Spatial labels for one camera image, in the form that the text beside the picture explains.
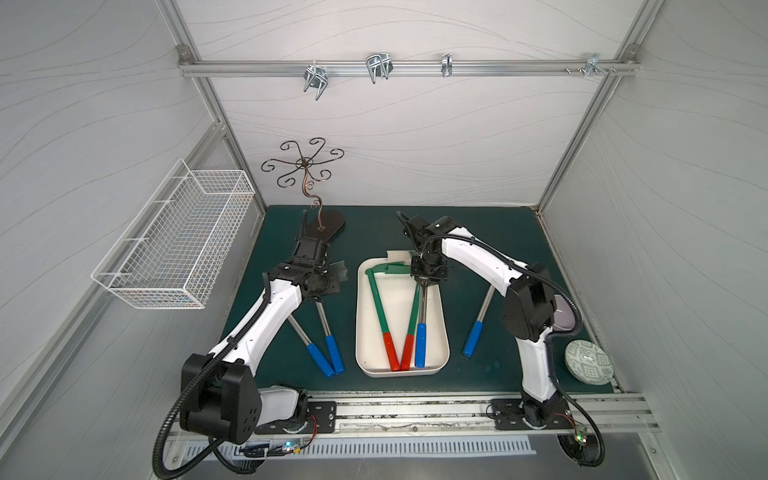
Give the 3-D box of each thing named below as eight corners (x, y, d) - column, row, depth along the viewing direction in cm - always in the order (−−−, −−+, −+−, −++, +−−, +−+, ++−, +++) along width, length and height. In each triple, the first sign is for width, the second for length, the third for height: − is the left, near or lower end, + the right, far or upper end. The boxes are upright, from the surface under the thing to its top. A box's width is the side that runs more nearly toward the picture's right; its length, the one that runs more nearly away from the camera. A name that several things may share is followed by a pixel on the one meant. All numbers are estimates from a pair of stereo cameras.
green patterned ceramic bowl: (569, 385, 80) (576, 381, 77) (555, 345, 87) (561, 340, 84) (611, 385, 80) (620, 381, 77) (594, 345, 87) (601, 340, 84)
